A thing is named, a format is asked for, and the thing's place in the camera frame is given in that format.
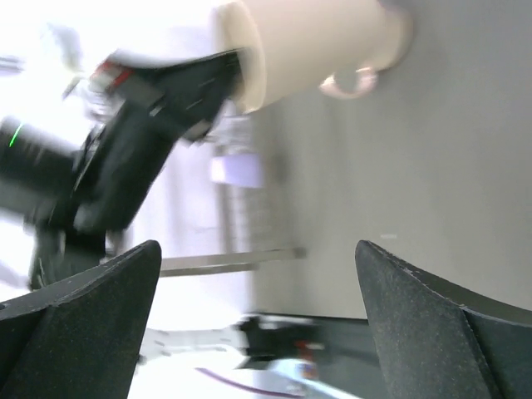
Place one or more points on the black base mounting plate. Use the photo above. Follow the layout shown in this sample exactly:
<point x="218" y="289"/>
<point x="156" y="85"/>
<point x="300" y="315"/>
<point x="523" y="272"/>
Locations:
<point x="271" y="337"/>

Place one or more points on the steel dish rack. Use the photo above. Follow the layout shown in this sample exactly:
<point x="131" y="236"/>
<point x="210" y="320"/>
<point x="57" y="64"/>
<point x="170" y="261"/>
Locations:
<point x="248" y="237"/>

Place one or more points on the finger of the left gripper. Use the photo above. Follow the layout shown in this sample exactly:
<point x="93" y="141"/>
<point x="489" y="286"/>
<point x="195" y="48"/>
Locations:
<point x="192" y="93"/>

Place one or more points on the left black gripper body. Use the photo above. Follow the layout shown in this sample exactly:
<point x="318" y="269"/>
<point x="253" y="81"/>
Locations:
<point x="114" y="82"/>

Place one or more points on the pink mug lavender inside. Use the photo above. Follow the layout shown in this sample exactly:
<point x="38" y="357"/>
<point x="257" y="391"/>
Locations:
<point x="286" y="46"/>

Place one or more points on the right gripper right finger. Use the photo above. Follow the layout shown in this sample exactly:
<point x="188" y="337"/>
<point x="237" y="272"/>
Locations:
<point x="436" y="339"/>

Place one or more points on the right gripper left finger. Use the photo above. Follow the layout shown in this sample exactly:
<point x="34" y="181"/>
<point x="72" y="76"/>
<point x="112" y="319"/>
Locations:
<point x="80" y="338"/>

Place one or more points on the lavender plastic cup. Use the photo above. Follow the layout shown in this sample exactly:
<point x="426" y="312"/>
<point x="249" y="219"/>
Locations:
<point x="240" y="170"/>

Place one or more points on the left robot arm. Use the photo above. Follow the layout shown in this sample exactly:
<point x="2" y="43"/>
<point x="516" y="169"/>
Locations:
<point x="74" y="198"/>

